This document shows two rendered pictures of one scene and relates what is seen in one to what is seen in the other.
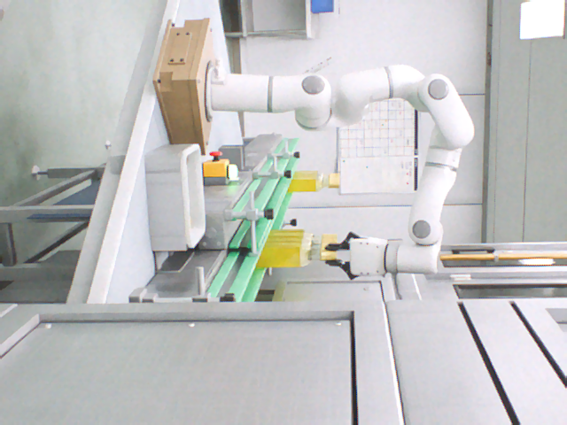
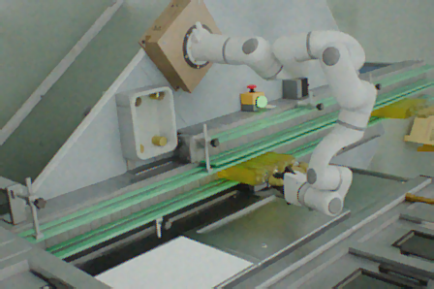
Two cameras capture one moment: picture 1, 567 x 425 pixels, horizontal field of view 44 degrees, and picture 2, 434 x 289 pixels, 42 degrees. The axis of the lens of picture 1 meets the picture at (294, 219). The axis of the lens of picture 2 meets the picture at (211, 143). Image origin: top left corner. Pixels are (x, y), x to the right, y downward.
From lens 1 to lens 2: 1.21 m
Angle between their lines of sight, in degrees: 41
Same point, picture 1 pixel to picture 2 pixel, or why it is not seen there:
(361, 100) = (287, 59)
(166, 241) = (128, 152)
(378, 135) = not seen: outside the picture
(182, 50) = (166, 19)
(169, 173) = (126, 108)
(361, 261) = (288, 192)
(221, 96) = (197, 50)
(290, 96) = (234, 53)
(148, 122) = (129, 71)
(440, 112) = (330, 76)
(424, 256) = (320, 199)
